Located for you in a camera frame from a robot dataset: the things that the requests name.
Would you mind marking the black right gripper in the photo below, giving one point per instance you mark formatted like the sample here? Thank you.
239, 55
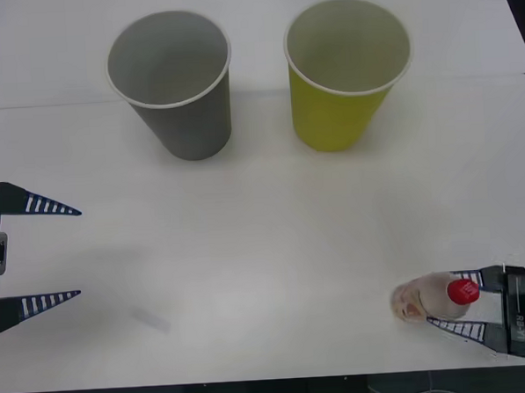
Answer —
519, 310

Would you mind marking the clear bottle with red cap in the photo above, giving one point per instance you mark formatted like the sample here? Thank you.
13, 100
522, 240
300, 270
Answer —
430, 297

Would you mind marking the grey plastic waste bin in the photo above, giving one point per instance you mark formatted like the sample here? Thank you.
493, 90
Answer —
188, 130

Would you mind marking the yellow-green plastic waste bin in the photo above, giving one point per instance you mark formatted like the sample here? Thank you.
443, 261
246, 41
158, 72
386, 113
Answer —
329, 122

